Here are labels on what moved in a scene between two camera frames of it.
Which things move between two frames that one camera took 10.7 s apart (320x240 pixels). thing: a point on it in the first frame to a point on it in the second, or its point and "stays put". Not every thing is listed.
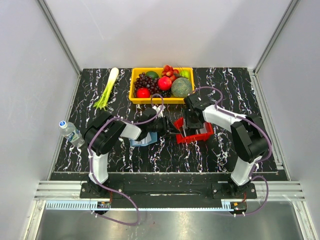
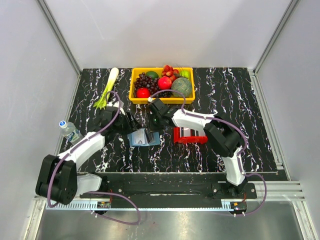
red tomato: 143,92 stays put
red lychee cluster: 168,71 stays put
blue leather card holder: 150,138 stays put
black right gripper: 189,124 to 151,115
